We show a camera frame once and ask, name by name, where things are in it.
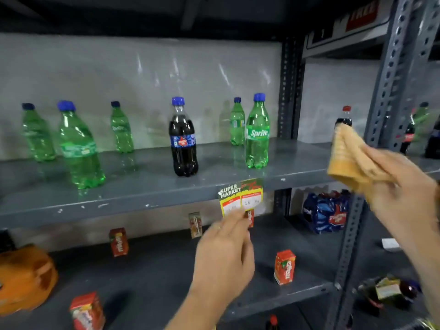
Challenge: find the person's right hand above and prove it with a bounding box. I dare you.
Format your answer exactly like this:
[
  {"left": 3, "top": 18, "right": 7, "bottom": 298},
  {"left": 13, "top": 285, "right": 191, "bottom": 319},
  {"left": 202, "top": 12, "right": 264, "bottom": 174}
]
[{"left": 359, "top": 145, "right": 440, "bottom": 238}]

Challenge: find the person's left hand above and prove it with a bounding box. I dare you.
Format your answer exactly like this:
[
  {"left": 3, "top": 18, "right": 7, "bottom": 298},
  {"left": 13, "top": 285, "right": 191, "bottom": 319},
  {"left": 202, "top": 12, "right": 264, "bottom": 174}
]
[{"left": 191, "top": 209, "right": 256, "bottom": 300}]

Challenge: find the yellow cleaning cloth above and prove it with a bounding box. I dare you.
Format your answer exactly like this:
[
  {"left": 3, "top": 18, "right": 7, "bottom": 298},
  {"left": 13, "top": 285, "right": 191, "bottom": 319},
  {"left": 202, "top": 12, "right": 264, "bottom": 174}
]
[{"left": 327, "top": 123, "right": 396, "bottom": 204}]

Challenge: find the yellow green shelf price tag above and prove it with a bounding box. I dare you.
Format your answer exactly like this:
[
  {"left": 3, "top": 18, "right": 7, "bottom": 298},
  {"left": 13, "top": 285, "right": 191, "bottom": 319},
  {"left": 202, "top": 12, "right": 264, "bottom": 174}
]
[{"left": 218, "top": 179, "right": 264, "bottom": 217}]

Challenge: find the person's left forearm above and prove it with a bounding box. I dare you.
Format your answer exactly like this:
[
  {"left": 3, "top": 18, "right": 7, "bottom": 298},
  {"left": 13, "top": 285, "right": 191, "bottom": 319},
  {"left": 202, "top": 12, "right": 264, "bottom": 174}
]
[{"left": 164, "top": 287, "right": 241, "bottom": 330}]

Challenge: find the person's right forearm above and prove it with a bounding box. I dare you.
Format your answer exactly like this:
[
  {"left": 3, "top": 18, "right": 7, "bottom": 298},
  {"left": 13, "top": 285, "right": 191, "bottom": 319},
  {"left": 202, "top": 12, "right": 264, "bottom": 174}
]
[{"left": 392, "top": 216, "right": 440, "bottom": 322}]

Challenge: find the red-label dark cola bottle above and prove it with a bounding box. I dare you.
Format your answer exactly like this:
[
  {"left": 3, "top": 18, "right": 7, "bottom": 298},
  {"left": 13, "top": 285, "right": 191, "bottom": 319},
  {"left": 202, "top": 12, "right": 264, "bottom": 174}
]
[{"left": 400, "top": 113, "right": 416, "bottom": 156}]

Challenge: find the red-capped dark cola bottle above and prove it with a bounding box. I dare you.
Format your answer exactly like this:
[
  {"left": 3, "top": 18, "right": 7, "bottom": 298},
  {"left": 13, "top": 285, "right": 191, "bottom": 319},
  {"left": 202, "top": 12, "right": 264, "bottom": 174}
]
[{"left": 334, "top": 106, "right": 353, "bottom": 132}]

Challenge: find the dark soda bottle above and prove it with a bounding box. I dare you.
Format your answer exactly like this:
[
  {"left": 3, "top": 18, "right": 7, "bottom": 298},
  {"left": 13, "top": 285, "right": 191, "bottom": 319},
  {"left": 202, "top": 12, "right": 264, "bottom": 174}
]
[{"left": 425, "top": 119, "right": 440, "bottom": 159}]

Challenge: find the small green soda bottle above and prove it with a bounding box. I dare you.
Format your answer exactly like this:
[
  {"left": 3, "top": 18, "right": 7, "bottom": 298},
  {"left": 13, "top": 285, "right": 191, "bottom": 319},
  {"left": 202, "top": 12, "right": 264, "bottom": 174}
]
[
  {"left": 110, "top": 101, "right": 135, "bottom": 154},
  {"left": 412, "top": 102, "right": 431, "bottom": 141},
  {"left": 22, "top": 103, "right": 56, "bottom": 162},
  {"left": 229, "top": 97, "right": 245, "bottom": 146}
]

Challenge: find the blue wrapped bottle pack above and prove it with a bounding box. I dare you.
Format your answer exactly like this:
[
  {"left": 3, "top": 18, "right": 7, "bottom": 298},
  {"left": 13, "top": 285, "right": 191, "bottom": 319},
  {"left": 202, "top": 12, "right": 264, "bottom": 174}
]
[{"left": 302, "top": 190, "right": 352, "bottom": 235}]

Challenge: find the grey metal shelf board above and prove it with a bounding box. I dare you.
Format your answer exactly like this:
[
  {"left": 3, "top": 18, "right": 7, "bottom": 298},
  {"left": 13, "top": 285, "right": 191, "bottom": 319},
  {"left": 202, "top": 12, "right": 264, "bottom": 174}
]
[
  {"left": 0, "top": 214, "right": 339, "bottom": 330},
  {"left": 0, "top": 139, "right": 440, "bottom": 230}
]

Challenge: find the large green soda bottle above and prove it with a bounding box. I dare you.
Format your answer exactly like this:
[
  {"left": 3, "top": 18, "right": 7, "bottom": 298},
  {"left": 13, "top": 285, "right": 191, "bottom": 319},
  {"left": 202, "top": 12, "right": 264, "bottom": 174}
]
[
  {"left": 57, "top": 100, "right": 106, "bottom": 190},
  {"left": 244, "top": 93, "right": 271, "bottom": 169}
]

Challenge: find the blue-capped dark cola bottle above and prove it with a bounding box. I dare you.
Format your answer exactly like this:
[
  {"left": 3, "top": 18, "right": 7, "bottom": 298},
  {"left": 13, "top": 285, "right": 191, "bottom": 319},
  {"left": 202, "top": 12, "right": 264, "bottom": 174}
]
[{"left": 168, "top": 96, "right": 199, "bottom": 178}]

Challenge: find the white red promotional sign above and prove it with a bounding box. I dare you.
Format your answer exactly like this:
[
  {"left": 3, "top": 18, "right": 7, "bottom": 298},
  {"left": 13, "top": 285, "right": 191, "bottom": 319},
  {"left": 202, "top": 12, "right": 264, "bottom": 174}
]
[{"left": 302, "top": 0, "right": 394, "bottom": 59}]

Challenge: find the orange plastic-wrapped pack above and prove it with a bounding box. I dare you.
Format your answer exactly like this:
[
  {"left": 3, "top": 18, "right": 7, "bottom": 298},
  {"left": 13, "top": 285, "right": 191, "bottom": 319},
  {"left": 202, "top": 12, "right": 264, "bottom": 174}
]
[{"left": 0, "top": 244, "right": 59, "bottom": 317}]

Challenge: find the grey perforated rack post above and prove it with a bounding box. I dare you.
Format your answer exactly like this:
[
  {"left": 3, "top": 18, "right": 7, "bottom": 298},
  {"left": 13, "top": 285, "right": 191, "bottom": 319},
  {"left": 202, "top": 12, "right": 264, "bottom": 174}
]
[{"left": 325, "top": 0, "right": 440, "bottom": 330}]

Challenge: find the dark perforated rack post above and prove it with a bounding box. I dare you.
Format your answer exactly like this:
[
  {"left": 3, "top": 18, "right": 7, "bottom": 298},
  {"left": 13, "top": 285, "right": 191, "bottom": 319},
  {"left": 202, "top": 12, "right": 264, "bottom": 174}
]
[{"left": 274, "top": 36, "right": 306, "bottom": 217}]

